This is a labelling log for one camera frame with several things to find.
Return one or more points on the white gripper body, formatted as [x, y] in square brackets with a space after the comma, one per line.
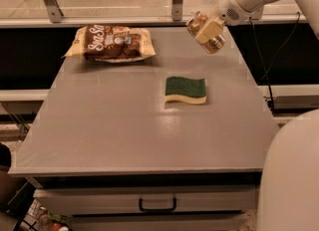
[226, 10]

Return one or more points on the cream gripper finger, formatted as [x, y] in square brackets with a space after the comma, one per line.
[207, 28]

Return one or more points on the orange soda can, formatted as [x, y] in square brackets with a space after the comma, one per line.
[214, 44]

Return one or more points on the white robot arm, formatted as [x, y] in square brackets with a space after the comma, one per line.
[289, 190]

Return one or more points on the green yellow sponge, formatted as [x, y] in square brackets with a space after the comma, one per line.
[185, 90]

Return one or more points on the brown snack bag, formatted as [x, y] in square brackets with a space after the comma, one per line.
[112, 44]

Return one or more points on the grey cabinet drawer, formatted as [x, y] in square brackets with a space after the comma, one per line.
[163, 199]

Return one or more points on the dark round object left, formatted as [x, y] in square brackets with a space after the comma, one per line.
[5, 157]

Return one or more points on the colourful items on floor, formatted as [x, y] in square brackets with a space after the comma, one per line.
[38, 218]

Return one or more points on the black drawer handle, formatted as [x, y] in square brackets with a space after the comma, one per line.
[157, 206]

